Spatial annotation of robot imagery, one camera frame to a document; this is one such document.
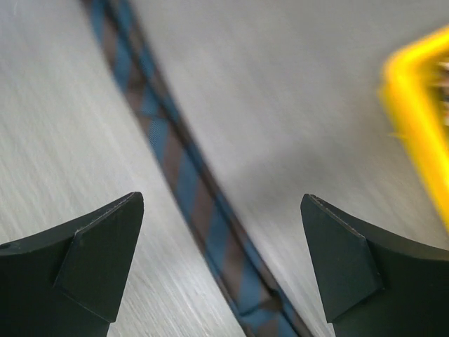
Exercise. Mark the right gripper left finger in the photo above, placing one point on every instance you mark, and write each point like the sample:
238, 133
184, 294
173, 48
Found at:
69, 280

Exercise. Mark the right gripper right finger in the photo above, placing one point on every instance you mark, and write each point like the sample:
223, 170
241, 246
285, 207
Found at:
373, 282

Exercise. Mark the blue brown striped tie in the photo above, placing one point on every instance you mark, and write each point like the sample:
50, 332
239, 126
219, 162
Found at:
254, 296

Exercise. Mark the yellow plastic tray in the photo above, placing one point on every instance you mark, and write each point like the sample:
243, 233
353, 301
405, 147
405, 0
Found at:
412, 103

